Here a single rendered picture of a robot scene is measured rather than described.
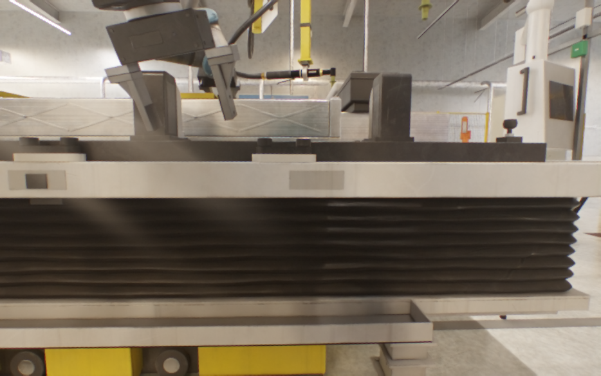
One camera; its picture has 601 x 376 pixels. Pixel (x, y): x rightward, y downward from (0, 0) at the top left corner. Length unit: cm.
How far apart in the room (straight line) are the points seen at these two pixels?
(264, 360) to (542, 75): 322
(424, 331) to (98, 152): 85
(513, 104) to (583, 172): 284
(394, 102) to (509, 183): 26
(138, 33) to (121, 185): 26
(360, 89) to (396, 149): 36
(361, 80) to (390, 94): 32
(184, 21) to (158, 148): 26
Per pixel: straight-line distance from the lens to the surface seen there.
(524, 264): 115
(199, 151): 60
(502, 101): 710
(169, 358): 137
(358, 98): 93
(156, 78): 65
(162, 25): 48
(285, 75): 184
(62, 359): 147
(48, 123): 96
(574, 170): 76
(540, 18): 397
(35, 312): 120
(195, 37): 46
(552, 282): 124
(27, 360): 162
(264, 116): 76
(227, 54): 46
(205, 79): 115
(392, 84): 63
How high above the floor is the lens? 84
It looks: 6 degrees down
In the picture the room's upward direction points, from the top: straight up
